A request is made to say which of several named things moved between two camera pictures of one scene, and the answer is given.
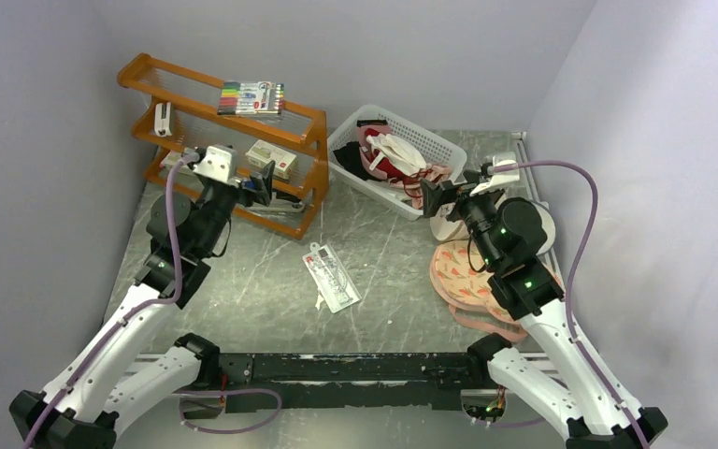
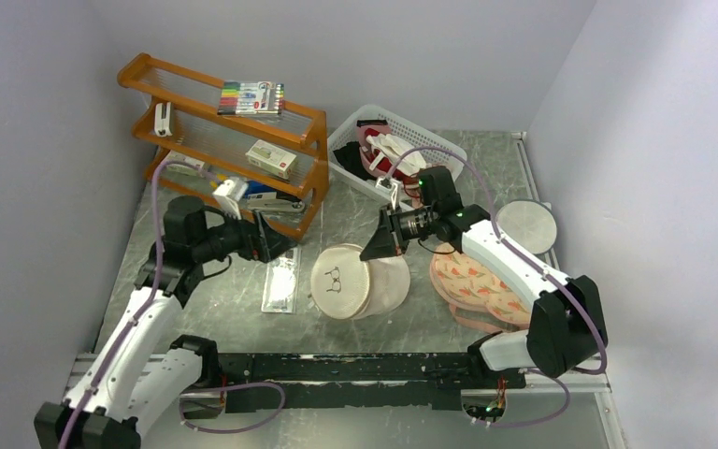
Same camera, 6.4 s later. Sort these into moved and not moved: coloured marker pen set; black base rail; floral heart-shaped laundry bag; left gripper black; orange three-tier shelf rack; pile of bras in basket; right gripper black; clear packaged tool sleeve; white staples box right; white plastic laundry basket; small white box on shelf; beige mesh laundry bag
Moved: clear packaged tool sleeve; left gripper black; beige mesh laundry bag; right gripper black
Not moved: pile of bras in basket; coloured marker pen set; small white box on shelf; floral heart-shaped laundry bag; white plastic laundry basket; orange three-tier shelf rack; white staples box right; black base rail
